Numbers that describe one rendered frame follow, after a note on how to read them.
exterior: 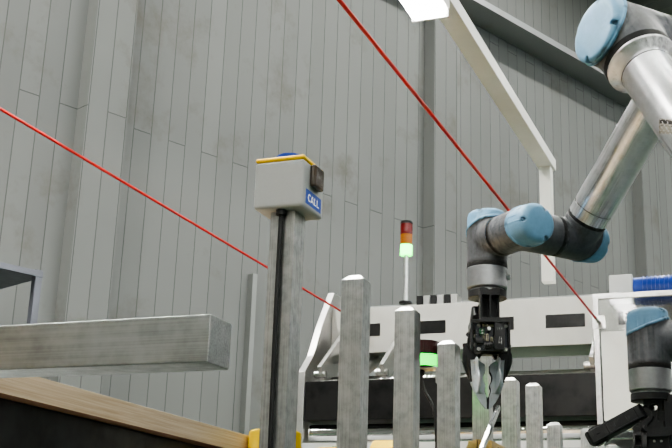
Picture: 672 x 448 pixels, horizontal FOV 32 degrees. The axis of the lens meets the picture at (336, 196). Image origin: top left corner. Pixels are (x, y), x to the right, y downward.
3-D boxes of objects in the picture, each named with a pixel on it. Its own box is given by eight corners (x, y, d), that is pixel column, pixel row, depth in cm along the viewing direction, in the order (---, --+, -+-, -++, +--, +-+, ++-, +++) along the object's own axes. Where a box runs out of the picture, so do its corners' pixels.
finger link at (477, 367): (472, 404, 206) (472, 353, 209) (469, 409, 212) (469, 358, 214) (490, 405, 206) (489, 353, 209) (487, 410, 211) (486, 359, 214)
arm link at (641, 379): (625, 367, 207) (631, 375, 214) (626, 393, 206) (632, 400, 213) (668, 365, 204) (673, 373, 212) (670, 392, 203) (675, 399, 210)
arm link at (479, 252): (483, 202, 215) (457, 214, 222) (484, 260, 211) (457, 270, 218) (518, 210, 218) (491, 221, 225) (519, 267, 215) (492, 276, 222)
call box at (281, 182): (322, 225, 156) (324, 170, 158) (301, 210, 149) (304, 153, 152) (274, 229, 158) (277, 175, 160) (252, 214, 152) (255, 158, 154)
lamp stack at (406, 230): (413, 305, 532) (414, 222, 545) (409, 302, 527) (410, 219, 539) (401, 306, 534) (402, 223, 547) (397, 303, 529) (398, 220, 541)
